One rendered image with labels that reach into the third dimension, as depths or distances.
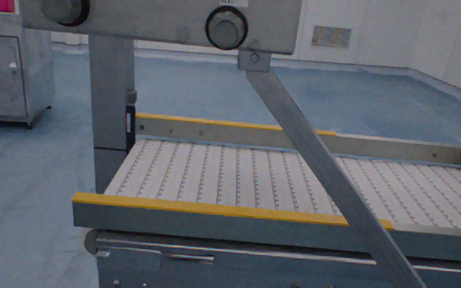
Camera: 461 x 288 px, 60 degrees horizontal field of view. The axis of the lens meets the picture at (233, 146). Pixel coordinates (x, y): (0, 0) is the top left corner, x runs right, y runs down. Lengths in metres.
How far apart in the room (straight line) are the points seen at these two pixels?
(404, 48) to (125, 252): 6.12
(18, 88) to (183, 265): 2.56
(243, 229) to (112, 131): 0.36
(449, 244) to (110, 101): 0.53
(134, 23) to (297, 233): 0.26
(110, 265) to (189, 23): 0.28
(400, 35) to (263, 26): 6.05
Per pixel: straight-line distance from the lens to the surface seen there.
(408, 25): 6.39
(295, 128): 0.37
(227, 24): 0.30
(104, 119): 0.72
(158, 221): 0.44
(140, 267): 0.48
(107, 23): 0.34
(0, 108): 3.04
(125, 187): 0.54
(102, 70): 0.69
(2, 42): 2.91
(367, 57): 6.20
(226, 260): 0.46
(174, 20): 0.33
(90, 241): 0.48
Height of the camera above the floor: 1.09
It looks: 23 degrees down
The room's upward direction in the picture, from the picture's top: 6 degrees clockwise
